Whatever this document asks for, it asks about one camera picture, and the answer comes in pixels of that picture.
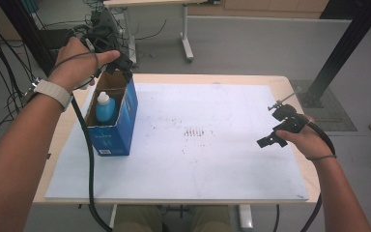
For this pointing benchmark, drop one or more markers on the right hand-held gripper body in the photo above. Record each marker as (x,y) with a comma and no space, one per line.
(290,117)

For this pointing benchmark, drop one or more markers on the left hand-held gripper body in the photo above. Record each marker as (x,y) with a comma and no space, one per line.
(104,42)

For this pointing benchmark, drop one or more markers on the blue bottle with white cap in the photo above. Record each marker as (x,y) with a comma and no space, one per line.
(105,109)

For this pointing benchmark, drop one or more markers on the blue cardboard box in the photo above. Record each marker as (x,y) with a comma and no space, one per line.
(112,138)

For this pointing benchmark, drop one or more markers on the person's right hand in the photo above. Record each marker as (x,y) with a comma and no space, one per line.
(309,141)

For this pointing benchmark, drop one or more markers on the person's left hand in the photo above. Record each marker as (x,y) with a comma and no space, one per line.
(77,66)

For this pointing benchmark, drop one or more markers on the light wooden table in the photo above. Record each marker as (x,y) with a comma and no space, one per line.
(283,83)

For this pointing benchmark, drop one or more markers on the grey floor mat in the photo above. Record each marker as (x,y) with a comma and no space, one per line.
(338,112)

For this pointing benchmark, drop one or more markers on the black computer case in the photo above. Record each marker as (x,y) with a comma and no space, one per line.
(53,38)

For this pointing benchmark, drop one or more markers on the wristwatch with white band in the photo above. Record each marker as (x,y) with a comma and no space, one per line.
(54,92)

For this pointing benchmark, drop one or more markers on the white mat board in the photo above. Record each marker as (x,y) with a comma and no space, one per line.
(206,167)

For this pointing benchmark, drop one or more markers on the white background table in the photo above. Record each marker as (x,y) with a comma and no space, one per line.
(185,32)

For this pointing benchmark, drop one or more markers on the white table leg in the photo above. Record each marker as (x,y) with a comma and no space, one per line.
(245,216)

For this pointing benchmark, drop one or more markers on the person's right leg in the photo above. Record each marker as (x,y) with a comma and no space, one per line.
(211,220)

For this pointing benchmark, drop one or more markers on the person's leg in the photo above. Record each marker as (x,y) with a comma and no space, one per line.
(211,220)
(138,220)

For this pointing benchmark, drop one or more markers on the wooden cabinet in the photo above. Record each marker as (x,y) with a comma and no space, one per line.
(257,8)

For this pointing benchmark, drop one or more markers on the person's left leg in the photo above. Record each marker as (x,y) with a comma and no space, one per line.
(138,220)

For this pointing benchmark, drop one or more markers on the black metal frame post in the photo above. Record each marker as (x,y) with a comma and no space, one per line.
(348,42)
(25,32)

